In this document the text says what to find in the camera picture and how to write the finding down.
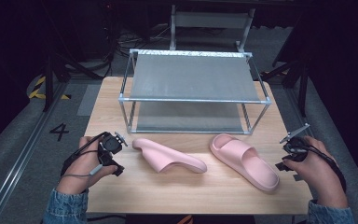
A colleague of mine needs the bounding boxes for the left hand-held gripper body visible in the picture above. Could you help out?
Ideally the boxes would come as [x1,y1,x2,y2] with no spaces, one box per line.
[98,131,129,166]

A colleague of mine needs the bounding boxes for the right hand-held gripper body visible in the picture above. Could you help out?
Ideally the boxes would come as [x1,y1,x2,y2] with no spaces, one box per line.
[279,122,311,163]

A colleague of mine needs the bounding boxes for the pink foam slipper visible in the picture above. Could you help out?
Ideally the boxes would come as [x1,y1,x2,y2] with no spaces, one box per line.
[209,133,281,193]
[131,137,208,175]

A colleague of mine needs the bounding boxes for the metal shoe rack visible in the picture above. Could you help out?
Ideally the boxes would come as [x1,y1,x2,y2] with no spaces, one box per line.
[117,48,272,135]

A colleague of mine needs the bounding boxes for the person's right hand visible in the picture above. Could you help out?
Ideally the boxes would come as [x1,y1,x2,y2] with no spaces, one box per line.
[282,135,350,209]

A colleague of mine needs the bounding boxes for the person's left hand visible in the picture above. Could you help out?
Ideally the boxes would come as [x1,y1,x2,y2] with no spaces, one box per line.
[56,135,119,195]

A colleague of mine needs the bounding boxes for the black tripod stand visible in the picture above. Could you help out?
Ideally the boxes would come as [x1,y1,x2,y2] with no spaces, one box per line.
[260,55,312,118]
[41,50,103,113]

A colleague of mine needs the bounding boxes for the orange object under table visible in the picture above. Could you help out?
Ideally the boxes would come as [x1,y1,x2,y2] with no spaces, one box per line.
[176,215,197,224]

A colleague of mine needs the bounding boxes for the thin grey cable with plug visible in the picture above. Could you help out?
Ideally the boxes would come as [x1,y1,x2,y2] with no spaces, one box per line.
[60,163,104,179]

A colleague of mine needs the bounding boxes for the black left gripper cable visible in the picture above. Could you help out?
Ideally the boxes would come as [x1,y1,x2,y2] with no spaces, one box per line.
[60,132,110,177]

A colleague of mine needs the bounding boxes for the metal floor rail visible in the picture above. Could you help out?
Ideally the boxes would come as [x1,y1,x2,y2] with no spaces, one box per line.
[0,81,70,224]

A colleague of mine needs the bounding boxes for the bundle of floor cables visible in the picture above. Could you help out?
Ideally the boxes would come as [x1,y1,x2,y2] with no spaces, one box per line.
[103,26,172,71]

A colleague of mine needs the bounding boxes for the grey metal frame stand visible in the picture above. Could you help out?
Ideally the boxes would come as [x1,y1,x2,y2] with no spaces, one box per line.
[169,4,256,53]

